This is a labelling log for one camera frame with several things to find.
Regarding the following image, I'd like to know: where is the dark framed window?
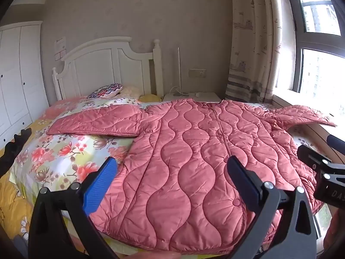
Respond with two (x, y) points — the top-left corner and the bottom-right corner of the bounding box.
(282, 0), (345, 114)

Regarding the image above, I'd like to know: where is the white nightstand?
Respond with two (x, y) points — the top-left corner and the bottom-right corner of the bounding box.
(162, 92), (223, 103)

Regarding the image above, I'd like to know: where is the window sill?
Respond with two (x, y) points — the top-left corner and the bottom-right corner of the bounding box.
(270, 94), (345, 168)

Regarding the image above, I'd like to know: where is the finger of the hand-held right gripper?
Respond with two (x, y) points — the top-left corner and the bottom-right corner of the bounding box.
(296, 145), (333, 172)

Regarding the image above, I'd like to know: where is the pink quilted coat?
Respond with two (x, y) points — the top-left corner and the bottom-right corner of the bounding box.
(46, 99), (337, 250)

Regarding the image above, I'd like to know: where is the yellow floral bed sheet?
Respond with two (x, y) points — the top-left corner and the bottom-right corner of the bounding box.
(0, 167), (81, 251)

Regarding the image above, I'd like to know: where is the yellow cushion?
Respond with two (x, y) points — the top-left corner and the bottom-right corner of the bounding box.
(139, 94), (162, 103)

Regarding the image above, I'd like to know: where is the paper on wall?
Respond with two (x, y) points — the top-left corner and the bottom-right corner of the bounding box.
(55, 36), (67, 60)

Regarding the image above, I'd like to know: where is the black object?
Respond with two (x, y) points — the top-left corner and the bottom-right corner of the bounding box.
(0, 128), (32, 177)

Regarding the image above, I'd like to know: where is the white wardrobe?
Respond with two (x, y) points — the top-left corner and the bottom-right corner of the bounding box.
(0, 21), (49, 149)

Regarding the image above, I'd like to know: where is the printed striped curtain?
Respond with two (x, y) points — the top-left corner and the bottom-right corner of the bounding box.
(225, 0), (283, 103)

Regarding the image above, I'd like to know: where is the white lamp pole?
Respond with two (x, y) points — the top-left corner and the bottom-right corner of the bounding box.
(172, 47), (189, 98)

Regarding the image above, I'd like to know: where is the beige pillow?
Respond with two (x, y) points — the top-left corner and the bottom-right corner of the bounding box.
(119, 84), (144, 100)

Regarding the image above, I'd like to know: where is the white bed headboard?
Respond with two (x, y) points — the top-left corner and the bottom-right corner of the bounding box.
(52, 36), (164, 101)

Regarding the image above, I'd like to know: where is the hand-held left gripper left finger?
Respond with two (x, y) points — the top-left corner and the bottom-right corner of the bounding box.
(28, 156), (127, 259)

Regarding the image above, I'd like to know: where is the purple patterned pillow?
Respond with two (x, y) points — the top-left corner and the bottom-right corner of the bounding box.
(87, 84), (123, 99)

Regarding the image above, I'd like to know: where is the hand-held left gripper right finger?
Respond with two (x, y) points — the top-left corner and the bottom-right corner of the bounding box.
(227, 156), (317, 259)

